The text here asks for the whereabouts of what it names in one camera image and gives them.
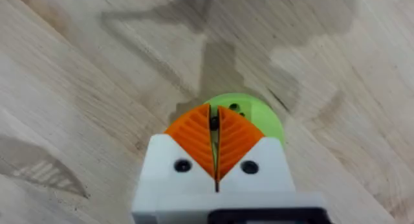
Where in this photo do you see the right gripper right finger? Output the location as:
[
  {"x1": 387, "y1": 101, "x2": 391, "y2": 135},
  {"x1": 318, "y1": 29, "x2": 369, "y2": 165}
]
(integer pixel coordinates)
[{"x1": 215, "y1": 105, "x2": 296, "y2": 194}]

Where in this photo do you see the green disc with holes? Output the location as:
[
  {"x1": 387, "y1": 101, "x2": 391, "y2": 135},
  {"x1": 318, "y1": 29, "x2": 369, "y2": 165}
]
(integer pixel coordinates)
[{"x1": 204, "y1": 93, "x2": 286, "y2": 146}]

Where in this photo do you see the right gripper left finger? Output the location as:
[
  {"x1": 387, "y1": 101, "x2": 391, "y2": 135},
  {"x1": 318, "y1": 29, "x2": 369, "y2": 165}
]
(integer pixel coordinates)
[{"x1": 135, "y1": 102, "x2": 217, "y2": 199}]

